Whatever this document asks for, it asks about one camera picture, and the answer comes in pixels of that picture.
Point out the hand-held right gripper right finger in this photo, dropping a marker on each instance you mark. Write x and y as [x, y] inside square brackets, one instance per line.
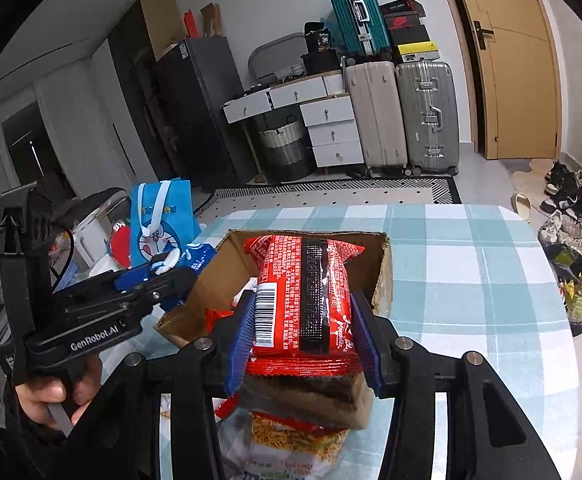
[366, 347]

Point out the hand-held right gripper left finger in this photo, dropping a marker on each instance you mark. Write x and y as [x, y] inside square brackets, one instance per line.
[241, 342]

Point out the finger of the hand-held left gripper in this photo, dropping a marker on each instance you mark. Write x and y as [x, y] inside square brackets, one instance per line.
[136, 277]
[176, 287]

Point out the red tube snack bag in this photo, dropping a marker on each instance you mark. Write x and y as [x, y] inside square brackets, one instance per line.
[217, 319]

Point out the brown cardboard box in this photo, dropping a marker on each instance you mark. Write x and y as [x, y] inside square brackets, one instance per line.
[211, 280]

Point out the red instant noodle packet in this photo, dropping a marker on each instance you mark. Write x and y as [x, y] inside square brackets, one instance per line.
[281, 300]

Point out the person's left hand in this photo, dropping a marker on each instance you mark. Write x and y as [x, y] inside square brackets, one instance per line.
[46, 402]

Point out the blue white printed packet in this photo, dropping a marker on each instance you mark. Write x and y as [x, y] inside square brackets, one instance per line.
[202, 256]

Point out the white plastic container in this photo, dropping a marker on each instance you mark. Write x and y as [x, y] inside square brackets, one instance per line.
[91, 242]

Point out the red white snack packet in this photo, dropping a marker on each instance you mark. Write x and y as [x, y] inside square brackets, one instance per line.
[226, 406]

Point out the blue cartoon tote bag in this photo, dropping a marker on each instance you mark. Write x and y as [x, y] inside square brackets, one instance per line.
[168, 220]

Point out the silver orange snack packet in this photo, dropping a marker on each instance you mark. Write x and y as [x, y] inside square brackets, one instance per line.
[291, 440]

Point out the checked tablecloth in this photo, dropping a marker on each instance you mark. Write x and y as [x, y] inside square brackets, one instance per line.
[471, 285]

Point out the patterned rug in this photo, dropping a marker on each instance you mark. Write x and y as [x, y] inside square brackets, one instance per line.
[346, 189]

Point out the woven laundry basket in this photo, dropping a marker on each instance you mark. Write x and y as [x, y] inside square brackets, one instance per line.
[286, 150]

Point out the dark refrigerator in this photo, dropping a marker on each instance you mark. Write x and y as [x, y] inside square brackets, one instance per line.
[206, 110]

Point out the beige slipper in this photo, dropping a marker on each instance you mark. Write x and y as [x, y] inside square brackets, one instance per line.
[523, 206]

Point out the white drawer chest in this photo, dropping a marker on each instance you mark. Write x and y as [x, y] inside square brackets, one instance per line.
[333, 130]

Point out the black trash bin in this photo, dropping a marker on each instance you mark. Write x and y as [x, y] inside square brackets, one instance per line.
[578, 290]

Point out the white dressing table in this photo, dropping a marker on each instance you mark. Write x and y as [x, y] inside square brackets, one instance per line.
[291, 94]

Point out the beige suitcase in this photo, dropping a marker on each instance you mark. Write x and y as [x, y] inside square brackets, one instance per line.
[376, 115]

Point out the silver suitcase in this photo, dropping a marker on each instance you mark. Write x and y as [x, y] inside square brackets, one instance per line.
[426, 115]

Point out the small white basket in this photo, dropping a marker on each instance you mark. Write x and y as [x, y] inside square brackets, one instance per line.
[291, 70]

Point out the pile of floor shoes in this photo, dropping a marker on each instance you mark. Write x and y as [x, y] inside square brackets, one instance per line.
[571, 200]

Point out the brown cardboard sheet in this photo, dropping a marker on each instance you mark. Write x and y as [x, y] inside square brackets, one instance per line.
[161, 25]

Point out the red paper bag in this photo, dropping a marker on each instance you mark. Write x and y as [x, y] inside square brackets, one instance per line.
[191, 24]

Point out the brown paper bag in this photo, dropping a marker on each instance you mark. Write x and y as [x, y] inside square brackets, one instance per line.
[211, 21]

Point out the black storage box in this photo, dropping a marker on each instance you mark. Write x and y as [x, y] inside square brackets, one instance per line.
[321, 63]

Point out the black printed bag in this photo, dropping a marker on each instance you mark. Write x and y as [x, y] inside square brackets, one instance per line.
[321, 37]

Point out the yellow black shoe box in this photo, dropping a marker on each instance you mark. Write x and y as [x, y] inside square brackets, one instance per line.
[417, 53]

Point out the plain black shoe box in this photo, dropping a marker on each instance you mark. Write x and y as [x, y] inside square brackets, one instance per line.
[409, 36]

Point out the wooden door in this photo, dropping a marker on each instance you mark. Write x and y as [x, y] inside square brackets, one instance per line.
[516, 60]

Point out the teal suitcase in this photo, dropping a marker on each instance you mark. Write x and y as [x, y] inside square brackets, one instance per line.
[356, 15]

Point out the black shoe box red logo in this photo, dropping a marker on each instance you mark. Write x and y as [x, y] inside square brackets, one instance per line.
[405, 22]

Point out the black shoe box red stripe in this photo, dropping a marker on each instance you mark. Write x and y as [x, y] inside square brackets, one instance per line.
[402, 7]

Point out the grey oval frame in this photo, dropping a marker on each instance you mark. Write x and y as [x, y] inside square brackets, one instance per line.
[266, 52]

